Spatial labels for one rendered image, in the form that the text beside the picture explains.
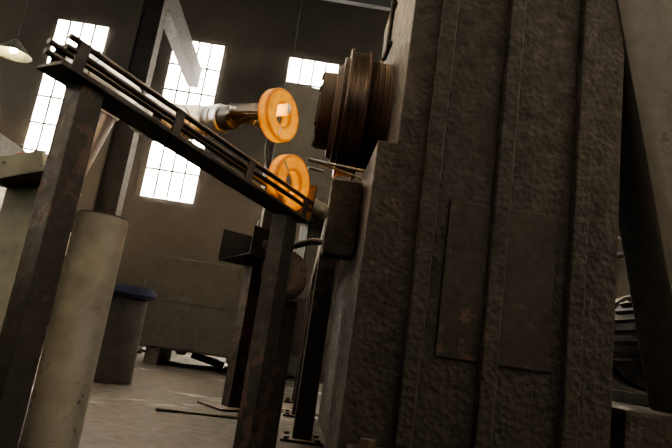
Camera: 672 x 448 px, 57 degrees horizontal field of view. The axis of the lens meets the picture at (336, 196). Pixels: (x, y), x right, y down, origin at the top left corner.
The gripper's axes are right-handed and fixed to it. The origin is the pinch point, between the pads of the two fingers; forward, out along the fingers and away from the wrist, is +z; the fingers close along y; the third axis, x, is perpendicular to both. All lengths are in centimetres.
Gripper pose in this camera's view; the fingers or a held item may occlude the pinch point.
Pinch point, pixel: (279, 110)
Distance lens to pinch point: 178.7
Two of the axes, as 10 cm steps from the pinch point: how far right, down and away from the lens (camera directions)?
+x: 1.0, -9.6, 2.6
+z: 8.6, -0.5, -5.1
